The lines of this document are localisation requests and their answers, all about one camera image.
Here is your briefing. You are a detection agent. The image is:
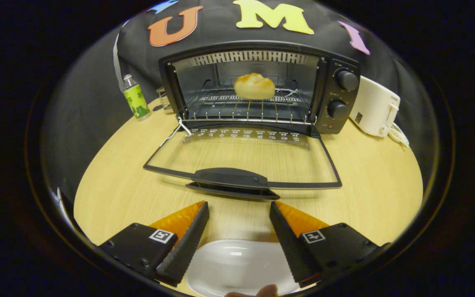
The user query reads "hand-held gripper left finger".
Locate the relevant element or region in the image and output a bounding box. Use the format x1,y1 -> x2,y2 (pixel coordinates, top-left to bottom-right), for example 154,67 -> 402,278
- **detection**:
97,201 -> 210,287

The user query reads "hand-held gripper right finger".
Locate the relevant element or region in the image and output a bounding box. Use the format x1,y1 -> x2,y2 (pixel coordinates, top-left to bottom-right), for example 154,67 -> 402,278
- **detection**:
269,201 -> 386,288

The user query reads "black toaster oven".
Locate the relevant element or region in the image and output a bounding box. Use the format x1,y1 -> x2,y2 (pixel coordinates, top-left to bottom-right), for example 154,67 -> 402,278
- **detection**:
143,40 -> 362,202

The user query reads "golden bread roll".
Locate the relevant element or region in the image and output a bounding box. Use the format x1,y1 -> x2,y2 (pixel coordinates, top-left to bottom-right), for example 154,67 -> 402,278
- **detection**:
233,73 -> 276,100

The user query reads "white pop-up toaster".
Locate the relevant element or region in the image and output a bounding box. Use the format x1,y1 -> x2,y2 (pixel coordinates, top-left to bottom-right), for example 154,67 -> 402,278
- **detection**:
349,75 -> 401,137

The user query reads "white plate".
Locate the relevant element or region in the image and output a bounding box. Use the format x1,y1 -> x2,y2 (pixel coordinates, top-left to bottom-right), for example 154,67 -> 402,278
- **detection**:
185,239 -> 302,297

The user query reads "green label water bottle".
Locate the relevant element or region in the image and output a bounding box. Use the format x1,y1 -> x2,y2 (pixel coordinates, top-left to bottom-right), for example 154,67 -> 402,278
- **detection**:
122,74 -> 150,120

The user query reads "thin white string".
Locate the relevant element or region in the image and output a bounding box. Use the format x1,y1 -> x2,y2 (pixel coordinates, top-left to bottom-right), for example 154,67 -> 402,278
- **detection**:
159,117 -> 193,147

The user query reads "small wire rack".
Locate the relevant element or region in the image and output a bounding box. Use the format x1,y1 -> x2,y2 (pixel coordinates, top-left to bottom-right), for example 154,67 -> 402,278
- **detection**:
156,86 -> 173,110

